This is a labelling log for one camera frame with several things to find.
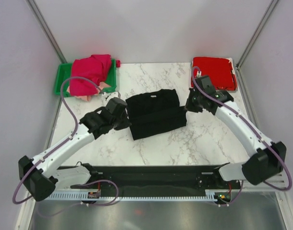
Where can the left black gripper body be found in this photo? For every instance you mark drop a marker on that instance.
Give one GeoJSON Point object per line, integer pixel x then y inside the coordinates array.
{"type": "Point", "coordinates": [121, 123]}

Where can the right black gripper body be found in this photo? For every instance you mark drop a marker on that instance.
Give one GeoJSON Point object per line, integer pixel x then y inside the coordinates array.
{"type": "Point", "coordinates": [193, 102]}

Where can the peach pink t shirt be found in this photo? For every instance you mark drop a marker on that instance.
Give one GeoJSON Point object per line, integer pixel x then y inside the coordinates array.
{"type": "Point", "coordinates": [87, 98]}

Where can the black t shirt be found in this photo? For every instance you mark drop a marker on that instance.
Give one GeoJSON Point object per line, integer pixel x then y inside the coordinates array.
{"type": "Point", "coordinates": [155, 113]}

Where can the magenta t shirt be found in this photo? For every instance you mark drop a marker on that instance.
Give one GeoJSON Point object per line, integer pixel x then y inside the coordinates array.
{"type": "Point", "coordinates": [95, 69]}

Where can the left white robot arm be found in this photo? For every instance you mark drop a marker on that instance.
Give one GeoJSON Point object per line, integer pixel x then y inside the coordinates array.
{"type": "Point", "coordinates": [41, 175]}

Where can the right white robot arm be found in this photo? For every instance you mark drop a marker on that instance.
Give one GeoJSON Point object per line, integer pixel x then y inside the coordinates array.
{"type": "Point", "coordinates": [266, 158]}

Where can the folded red t shirt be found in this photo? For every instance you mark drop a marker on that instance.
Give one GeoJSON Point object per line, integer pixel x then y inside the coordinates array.
{"type": "Point", "coordinates": [215, 72]}

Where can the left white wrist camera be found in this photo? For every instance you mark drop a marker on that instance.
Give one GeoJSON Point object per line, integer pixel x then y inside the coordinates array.
{"type": "Point", "coordinates": [107, 96]}

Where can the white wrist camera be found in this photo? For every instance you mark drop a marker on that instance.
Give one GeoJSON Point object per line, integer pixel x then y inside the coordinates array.
{"type": "Point", "coordinates": [107, 96]}
{"type": "Point", "coordinates": [199, 73]}

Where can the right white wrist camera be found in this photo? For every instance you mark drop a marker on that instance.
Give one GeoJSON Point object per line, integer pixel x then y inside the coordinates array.
{"type": "Point", "coordinates": [199, 73]}

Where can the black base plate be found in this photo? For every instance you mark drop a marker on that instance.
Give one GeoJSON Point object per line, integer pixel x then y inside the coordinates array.
{"type": "Point", "coordinates": [196, 177]}

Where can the white slotted cable duct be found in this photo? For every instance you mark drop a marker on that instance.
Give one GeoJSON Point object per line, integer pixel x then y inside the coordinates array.
{"type": "Point", "coordinates": [89, 195]}

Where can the right aluminium frame post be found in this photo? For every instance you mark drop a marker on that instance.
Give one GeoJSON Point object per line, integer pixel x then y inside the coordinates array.
{"type": "Point", "coordinates": [261, 25]}

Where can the aluminium frame post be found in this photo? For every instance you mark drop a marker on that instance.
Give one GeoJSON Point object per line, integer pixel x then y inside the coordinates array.
{"type": "Point", "coordinates": [261, 25]}
{"type": "Point", "coordinates": [43, 24]}

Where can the left aluminium frame post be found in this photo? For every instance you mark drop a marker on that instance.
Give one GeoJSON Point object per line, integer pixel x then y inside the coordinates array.
{"type": "Point", "coordinates": [43, 24]}

